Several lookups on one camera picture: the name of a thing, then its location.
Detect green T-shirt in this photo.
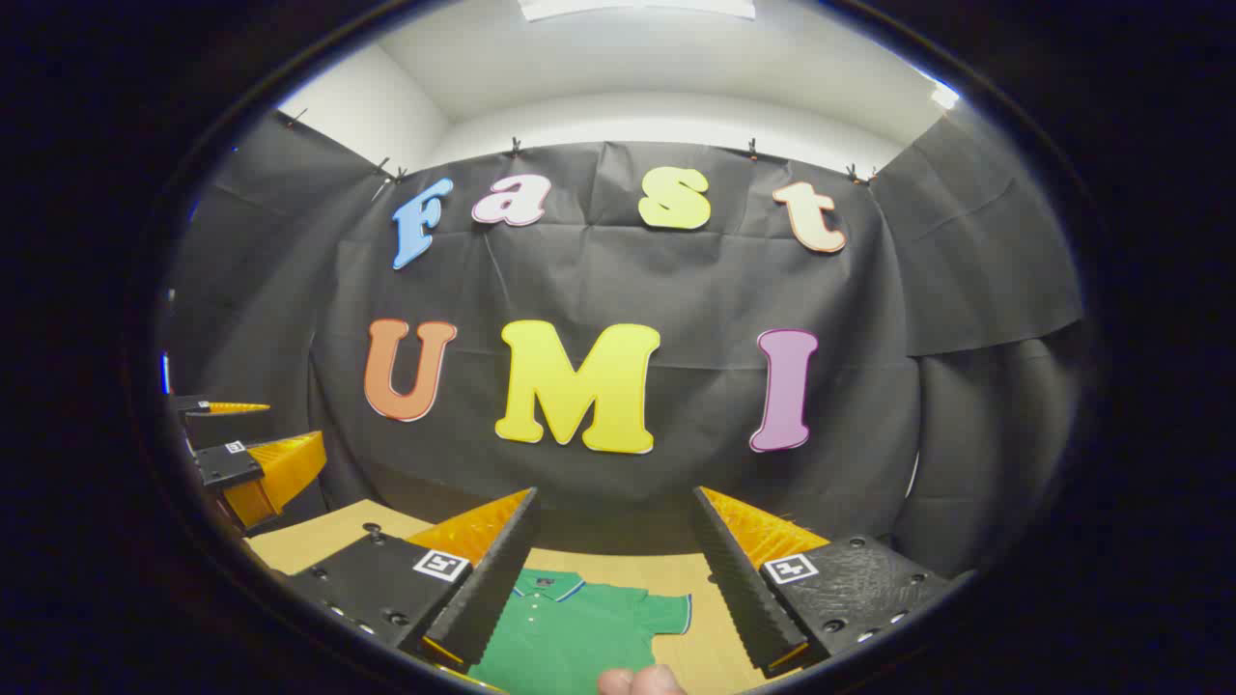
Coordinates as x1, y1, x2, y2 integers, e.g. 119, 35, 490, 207
468, 568, 693, 695

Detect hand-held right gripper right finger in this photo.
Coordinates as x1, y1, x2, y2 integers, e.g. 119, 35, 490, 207
690, 486, 978, 680

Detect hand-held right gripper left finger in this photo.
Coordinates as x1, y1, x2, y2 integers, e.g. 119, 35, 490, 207
285, 487, 542, 688

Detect ceiling light panel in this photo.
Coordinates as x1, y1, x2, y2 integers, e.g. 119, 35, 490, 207
517, 0, 759, 22

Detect black backdrop cloth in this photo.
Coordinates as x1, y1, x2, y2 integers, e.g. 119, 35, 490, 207
159, 111, 1087, 580

